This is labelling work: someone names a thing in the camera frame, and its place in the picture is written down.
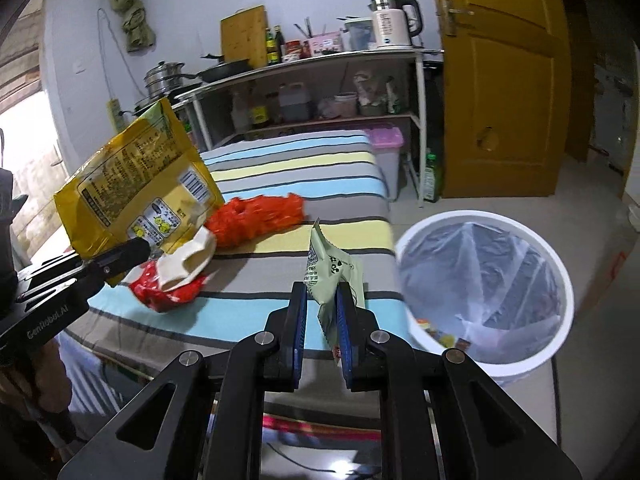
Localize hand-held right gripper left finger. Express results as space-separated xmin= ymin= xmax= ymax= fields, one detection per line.
xmin=57 ymin=281 xmax=308 ymax=480

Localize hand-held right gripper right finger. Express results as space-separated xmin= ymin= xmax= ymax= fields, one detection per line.
xmin=336 ymin=281 xmax=583 ymax=480

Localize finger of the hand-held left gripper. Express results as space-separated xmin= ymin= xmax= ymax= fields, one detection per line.
xmin=80 ymin=236 xmax=152 ymax=288

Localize red snack wrapper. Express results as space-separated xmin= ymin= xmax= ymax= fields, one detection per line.
xmin=129 ymin=260 xmax=208 ymax=313

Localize white paper cup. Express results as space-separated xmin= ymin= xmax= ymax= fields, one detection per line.
xmin=155 ymin=227 xmax=217 ymax=291

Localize pale green snack packet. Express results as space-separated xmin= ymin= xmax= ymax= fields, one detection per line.
xmin=302 ymin=218 xmax=368 ymax=351

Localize yellow snack bag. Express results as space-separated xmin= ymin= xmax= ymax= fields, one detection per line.
xmin=53 ymin=97 xmax=226 ymax=288

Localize orange red plastic bag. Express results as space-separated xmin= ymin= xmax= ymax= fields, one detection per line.
xmin=205 ymin=192 xmax=306 ymax=250

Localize white round trash bin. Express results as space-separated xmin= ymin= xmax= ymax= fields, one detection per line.
xmin=395 ymin=210 xmax=575 ymax=388

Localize person's left hand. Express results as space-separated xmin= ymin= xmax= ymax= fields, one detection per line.
xmin=0 ymin=342 xmax=73 ymax=441

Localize yellow green snack packet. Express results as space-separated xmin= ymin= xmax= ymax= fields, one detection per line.
xmin=419 ymin=318 xmax=473 ymax=353

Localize clear plastic bin liner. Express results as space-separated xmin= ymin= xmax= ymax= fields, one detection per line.
xmin=397 ymin=220 xmax=561 ymax=363

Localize striped bed sheet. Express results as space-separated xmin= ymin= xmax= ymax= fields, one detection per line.
xmin=57 ymin=130 xmax=558 ymax=480

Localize green plastic bottle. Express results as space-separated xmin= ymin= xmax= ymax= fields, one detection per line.
xmin=422 ymin=149 xmax=445 ymax=203

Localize steel steamer pot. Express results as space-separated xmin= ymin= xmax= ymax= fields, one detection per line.
xmin=144 ymin=61 xmax=186 ymax=100

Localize pink lid storage box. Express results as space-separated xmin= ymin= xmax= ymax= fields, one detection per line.
xmin=362 ymin=126 xmax=405 ymax=201

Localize clear plastic bottle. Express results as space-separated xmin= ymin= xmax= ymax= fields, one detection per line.
xmin=231 ymin=91 xmax=251 ymax=131

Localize yellow label bottle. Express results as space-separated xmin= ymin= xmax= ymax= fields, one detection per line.
xmin=250 ymin=87 xmax=268 ymax=128

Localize black frying pan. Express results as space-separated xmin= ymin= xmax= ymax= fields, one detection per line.
xmin=197 ymin=54 xmax=251 ymax=85

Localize dark oil jug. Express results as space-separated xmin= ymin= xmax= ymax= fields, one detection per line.
xmin=277 ymin=81 xmax=315 ymax=122

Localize pink plastic container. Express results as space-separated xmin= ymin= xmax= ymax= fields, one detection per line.
xmin=334 ymin=91 xmax=358 ymax=118

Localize hanging green cloth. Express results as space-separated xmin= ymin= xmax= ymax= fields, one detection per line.
xmin=109 ymin=0 xmax=156 ymax=53

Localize white metal shelf rack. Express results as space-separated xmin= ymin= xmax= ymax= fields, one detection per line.
xmin=170 ymin=49 xmax=446 ymax=208

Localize green white packet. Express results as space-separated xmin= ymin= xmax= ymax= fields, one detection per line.
xmin=386 ymin=77 xmax=405 ymax=115

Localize crumpled plastic bags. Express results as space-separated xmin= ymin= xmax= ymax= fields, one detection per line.
xmin=354 ymin=71 xmax=396 ymax=116

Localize wooden cutting board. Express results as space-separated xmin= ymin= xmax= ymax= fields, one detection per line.
xmin=220 ymin=5 xmax=268 ymax=68

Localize brown wooden door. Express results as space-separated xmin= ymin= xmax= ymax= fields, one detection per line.
xmin=425 ymin=0 xmax=573 ymax=200

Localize bundle of chopsticks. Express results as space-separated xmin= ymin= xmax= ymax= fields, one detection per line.
xmin=294 ymin=17 xmax=328 ymax=40

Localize clear plastic pitcher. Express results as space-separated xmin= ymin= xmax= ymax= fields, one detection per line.
xmin=342 ymin=17 xmax=376 ymax=52

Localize white electric kettle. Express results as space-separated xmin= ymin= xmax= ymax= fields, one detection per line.
xmin=369 ymin=0 xmax=425 ymax=51

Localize metal door handle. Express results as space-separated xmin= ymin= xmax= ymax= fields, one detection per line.
xmin=437 ymin=0 xmax=475 ymax=37

